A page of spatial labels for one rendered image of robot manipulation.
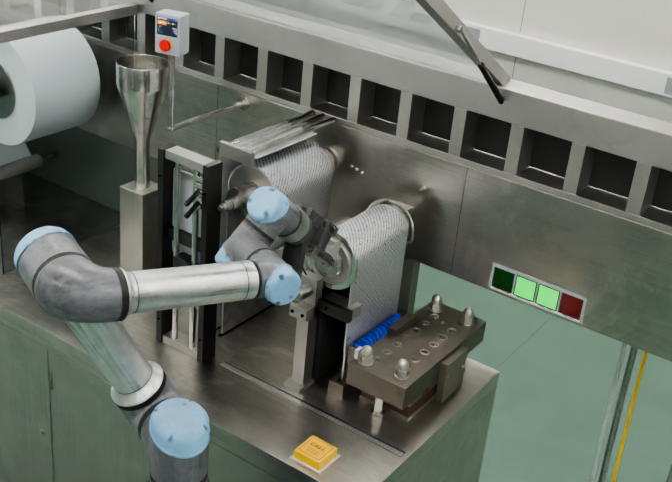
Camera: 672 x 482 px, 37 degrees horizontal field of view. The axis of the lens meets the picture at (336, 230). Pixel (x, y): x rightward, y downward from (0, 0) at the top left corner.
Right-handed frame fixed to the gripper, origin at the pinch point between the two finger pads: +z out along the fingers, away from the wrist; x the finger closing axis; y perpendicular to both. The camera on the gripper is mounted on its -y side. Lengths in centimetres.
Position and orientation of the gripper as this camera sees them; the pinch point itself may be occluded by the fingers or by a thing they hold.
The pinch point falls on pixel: (327, 264)
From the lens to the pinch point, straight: 229.4
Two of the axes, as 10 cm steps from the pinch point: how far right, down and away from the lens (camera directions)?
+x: -8.1, -3.2, 4.9
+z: 3.9, 3.3, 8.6
